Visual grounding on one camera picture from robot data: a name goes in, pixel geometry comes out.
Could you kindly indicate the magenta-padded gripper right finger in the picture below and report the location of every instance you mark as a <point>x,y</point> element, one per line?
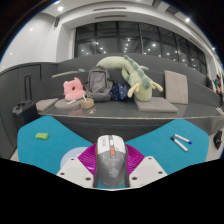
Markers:
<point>145,170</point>

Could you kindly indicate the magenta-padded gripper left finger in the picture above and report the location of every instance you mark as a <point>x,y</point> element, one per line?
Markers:
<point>78,170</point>

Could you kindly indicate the grey computer mouse orange accents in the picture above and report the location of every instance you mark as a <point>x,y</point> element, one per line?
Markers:
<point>111,163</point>

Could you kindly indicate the round light blue mouse pad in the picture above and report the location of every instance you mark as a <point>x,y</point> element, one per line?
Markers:
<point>71,154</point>

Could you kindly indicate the white marker black cap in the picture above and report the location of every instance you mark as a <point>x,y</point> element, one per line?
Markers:
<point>180,144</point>

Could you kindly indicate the white marker blue cap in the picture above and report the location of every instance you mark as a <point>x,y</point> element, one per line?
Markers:
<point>182,138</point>

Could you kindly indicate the small green eraser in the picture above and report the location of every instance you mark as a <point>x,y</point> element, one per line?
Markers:
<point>42,136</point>

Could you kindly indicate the large grey flat seat cushion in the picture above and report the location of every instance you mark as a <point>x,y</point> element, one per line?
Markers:
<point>155,104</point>

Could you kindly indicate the tan twine spool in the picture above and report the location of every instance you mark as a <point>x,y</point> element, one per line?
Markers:
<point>87,104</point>

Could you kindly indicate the small grey flat seat cushion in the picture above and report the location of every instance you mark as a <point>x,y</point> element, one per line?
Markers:
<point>46,104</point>

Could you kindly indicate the black suitcase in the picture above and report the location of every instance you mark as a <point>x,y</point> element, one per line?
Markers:
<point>25,114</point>

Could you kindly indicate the black bag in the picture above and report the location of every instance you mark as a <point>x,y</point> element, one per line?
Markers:
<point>218,139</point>

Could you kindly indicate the pink plush pillow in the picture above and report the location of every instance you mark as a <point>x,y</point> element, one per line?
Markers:
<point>74,90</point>

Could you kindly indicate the dark blue patterned bag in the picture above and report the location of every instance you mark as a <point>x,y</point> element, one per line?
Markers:
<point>119,91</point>

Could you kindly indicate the long green dragon plush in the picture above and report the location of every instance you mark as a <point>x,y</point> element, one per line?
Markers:
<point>140,83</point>

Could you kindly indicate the beige upright cushion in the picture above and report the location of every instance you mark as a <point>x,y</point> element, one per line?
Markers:
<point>176,87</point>

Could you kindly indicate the grey backpack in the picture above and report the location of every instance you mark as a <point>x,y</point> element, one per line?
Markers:
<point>99,83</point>

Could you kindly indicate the person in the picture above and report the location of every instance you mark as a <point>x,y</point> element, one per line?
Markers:
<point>218,86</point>
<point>209,81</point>

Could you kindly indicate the ceiling spot lights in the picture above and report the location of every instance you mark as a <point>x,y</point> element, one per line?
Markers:
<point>60,8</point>

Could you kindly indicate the dark glass window wall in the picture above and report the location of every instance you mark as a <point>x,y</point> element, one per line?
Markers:
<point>110,38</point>

